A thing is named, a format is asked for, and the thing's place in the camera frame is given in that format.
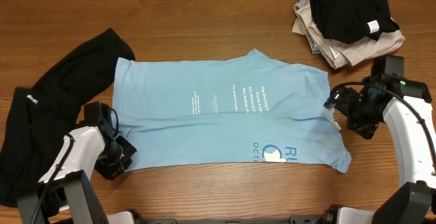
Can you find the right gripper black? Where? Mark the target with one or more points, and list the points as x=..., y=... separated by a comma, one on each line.
x=366, y=129

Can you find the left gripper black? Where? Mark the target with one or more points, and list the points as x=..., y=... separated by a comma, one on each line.
x=120, y=154

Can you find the light blue printed t-shirt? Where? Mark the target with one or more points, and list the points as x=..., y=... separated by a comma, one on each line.
x=248, y=109

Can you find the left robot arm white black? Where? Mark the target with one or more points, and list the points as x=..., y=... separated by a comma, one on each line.
x=94, y=145

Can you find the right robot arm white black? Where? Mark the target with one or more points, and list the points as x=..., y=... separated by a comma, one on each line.
x=386, y=96

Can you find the folded beige garment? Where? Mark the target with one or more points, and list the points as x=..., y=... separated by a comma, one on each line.
x=339, y=54

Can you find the black garment on left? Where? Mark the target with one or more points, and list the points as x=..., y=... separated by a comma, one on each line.
x=42, y=115

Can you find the folded black garment on pile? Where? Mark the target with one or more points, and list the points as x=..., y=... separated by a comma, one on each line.
x=348, y=21

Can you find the folded light grey-blue garment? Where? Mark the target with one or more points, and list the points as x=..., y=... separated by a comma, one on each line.
x=303, y=19

